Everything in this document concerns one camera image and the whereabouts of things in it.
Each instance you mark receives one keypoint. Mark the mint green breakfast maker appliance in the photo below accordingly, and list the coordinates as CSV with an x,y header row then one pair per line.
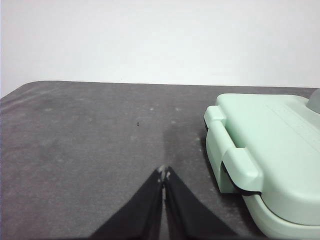
x,y
275,150

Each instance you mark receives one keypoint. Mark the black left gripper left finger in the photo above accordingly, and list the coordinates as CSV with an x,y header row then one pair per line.
x,y
140,212

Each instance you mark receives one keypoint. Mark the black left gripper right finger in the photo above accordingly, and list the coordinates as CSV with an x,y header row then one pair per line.
x,y
190,215

